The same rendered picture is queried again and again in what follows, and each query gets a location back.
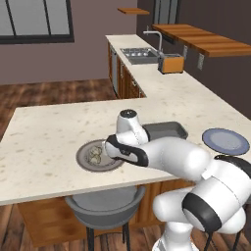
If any steel sink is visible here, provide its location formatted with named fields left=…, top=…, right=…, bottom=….
left=120, top=47, right=162, bottom=66

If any pale dumpling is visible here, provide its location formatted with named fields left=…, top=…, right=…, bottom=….
left=88, top=154, right=103, bottom=165
left=89, top=145, right=104, bottom=157

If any wooden base cupboard run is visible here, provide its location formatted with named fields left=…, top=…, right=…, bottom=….
left=107, top=41, right=147, bottom=100

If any small wooden wall shelf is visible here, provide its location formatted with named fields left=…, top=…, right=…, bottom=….
left=117, top=7, right=151, bottom=17

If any grey bucket seat stool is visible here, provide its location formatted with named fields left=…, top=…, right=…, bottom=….
left=64, top=185, right=147, bottom=251

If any steel dishwasher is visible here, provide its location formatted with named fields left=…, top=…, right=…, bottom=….
left=110, top=44, right=120, bottom=96

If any blue round plate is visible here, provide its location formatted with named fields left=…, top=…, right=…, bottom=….
left=201, top=127, right=251, bottom=157

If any grey round plate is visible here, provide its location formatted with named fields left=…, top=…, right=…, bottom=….
left=75, top=138, right=126, bottom=173

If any large dark frame window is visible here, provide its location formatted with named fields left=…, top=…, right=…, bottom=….
left=0, top=0, right=75, bottom=45

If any long wooden wall shelf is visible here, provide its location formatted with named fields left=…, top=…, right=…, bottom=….
left=151, top=23, right=251, bottom=59

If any black leg stool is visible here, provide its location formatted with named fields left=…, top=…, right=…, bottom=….
left=203, top=195, right=251, bottom=251

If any narrow dark frame window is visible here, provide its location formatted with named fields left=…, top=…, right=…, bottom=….
left=152, top=0, right=181, bottom=25

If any orange toaster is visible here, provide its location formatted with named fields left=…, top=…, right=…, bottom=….
left=157, top=53, right=185, bottom=75

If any wooden island cabinet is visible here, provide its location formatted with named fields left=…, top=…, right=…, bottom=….
left=17, top=178, right=197, bottom=248

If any silver tap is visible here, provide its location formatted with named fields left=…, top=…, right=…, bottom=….
left=142, top=29, right=164, bottom=54

